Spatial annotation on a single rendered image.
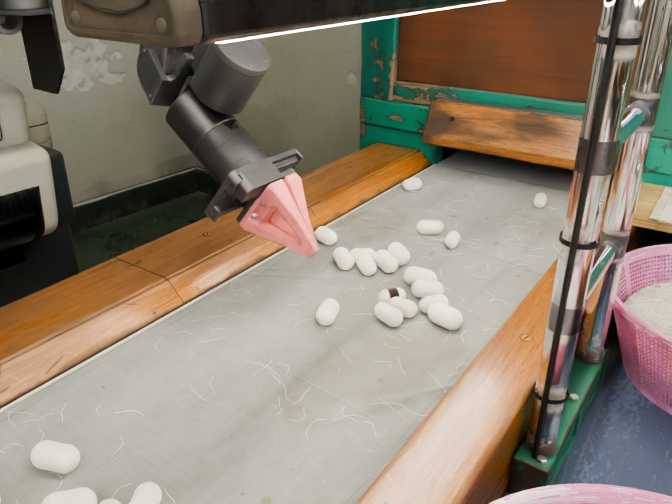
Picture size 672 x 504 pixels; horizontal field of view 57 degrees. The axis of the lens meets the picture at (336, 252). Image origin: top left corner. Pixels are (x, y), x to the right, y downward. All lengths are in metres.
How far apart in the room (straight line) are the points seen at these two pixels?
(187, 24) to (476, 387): 0.36
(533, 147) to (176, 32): 0.76
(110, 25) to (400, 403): 0.36
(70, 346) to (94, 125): 2.24
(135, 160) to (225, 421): 2.49
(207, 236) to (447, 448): 0.43
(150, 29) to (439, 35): 0.84
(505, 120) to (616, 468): 0.57
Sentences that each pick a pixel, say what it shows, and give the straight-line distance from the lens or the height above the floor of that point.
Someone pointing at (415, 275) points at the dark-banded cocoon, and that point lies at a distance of 0.68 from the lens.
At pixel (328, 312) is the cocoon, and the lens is 0.61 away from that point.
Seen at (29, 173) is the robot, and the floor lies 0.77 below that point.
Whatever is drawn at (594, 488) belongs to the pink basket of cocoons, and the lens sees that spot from 0.45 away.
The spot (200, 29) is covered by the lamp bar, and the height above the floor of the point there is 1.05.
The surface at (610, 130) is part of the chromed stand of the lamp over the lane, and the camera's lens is 0.42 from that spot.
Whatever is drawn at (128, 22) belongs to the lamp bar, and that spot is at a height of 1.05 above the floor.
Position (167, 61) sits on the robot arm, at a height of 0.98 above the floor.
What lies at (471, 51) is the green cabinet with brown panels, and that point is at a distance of 1.06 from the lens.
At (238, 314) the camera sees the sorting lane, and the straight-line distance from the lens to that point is 0.65.
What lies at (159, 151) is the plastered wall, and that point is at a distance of 3.02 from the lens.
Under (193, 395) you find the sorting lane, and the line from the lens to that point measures 0.55.
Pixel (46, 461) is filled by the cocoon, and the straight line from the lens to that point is 0.50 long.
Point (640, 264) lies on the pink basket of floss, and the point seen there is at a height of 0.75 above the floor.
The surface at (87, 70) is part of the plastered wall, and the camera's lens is 2.78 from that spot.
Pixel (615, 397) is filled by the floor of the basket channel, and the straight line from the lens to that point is 0.69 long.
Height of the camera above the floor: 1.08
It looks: 26 degrees down
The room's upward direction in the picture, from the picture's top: straight up
